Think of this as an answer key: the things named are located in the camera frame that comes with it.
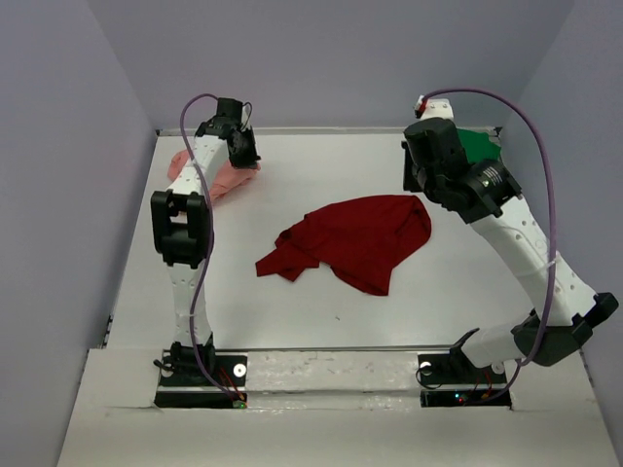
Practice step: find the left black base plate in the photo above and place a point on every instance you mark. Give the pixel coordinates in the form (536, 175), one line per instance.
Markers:
(188, 388)

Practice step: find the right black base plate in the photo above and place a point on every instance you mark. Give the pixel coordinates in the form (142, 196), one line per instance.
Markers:
(443, 386)

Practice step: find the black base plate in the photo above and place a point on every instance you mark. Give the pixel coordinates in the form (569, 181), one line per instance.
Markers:
(443, 386)
(188, 388)

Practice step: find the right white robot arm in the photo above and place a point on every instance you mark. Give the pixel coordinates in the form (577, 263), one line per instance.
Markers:
(565, 310)

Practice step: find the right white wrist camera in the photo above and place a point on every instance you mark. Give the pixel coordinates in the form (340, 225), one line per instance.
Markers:
(433, 108)

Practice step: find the dark red t shirt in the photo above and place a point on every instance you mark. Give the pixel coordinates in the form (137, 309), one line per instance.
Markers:
(361, 240)

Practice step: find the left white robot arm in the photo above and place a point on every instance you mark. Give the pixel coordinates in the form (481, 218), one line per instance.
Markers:
(216, 131)

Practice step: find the pink t shirt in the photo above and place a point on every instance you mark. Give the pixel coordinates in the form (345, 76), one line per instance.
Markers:
(226, 180)

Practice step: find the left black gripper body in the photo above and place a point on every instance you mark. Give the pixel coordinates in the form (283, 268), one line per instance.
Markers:
(244, 156)

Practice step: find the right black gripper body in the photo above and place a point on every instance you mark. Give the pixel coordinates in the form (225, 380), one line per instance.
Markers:
(416, 177)

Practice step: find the folded green t shirt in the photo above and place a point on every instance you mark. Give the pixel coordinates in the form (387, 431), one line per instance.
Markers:
(477, 146)

